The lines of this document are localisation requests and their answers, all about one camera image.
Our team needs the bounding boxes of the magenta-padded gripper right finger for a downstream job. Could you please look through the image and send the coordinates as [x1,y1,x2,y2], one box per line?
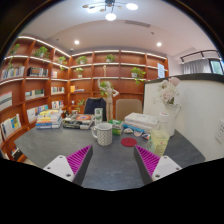
[133,144,183,186]

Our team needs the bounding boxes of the clear bottle with yellow drink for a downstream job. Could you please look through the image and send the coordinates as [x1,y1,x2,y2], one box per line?
[146,112,171,157]

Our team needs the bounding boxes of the dark blue chair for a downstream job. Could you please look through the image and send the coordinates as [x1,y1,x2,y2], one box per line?
[83,97,108,122]

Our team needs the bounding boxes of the wooden artist mannequin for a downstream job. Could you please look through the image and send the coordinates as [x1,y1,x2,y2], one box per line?
[97,78,120,122]

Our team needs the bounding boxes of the wooden shelf unit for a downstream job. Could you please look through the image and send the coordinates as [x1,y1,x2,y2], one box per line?
[0,34,169,163]

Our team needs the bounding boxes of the stack of colourful books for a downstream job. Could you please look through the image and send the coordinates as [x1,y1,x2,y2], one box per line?
[35,109,64,130]

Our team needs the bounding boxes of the branched ceiling lamp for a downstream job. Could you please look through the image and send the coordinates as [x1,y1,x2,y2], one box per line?
[82,0,139,22]

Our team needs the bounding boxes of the green tissue box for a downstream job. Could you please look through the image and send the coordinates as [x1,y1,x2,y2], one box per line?
[108,119,124,136]

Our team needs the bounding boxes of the ceiling air vent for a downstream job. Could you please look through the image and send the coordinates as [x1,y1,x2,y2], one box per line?
[124,19,151,28]

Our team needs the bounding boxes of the white and green carton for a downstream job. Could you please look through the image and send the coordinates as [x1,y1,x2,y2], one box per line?
[94,107,104,126]

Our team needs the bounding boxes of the white and pink flower bouquet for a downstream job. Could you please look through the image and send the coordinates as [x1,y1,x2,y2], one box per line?
[156,76,181,106]

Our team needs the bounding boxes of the white wall socket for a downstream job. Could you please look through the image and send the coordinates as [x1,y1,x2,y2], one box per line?
[214,119,224,144]

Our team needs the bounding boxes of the grey curtain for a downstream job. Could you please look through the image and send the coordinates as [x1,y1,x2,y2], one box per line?
[182,59,212,75]

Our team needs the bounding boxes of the flat round red coaster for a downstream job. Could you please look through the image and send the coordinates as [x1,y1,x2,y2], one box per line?
[120,137,138,148]

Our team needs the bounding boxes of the beige chair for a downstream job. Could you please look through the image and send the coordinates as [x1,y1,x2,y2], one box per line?
[115,98,144,122]

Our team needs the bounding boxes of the white mug with grey pattern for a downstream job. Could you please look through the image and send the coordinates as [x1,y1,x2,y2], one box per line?
[90,122,114,147]

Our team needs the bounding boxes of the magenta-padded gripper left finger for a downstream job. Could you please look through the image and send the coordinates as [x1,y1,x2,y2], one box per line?
[43,144,94,186]

